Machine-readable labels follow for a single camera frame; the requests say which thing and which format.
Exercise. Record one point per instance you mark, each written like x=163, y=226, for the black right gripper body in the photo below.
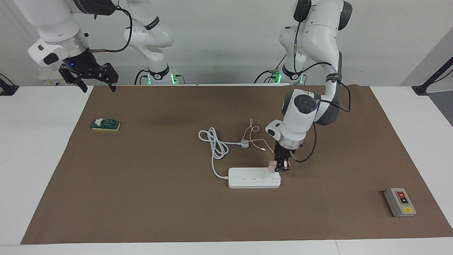
x=83, y=67

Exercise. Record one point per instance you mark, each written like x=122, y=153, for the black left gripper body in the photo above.
x=282, y=154

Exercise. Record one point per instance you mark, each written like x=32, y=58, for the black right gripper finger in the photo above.
x=70, y=78
x=110, y=75

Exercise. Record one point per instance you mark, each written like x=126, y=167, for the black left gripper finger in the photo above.
x=279, y=166
x=287, y=166

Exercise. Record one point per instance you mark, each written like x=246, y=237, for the pink charger block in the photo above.
x=271, y=167

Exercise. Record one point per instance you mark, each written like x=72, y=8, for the white power strip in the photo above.
x=254, y=179

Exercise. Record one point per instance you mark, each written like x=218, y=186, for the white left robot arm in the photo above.
x=300, y=117

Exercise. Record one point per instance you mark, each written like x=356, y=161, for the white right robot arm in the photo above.
x=53, y=24

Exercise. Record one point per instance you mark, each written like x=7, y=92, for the white power strip plug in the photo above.
x=245, y=143

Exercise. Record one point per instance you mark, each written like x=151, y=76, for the black stand foot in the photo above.
x=423, y=89
x=7, y=88

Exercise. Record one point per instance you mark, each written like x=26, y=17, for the brown table mat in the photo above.
x=141, y=212

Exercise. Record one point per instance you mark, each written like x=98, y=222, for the white wall socket box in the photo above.
x=49, y=80

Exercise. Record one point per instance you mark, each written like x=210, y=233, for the green knife switch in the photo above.
x=106, y=124

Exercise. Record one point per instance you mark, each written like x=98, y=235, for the grey push-button switch box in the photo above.
x=400, y=203

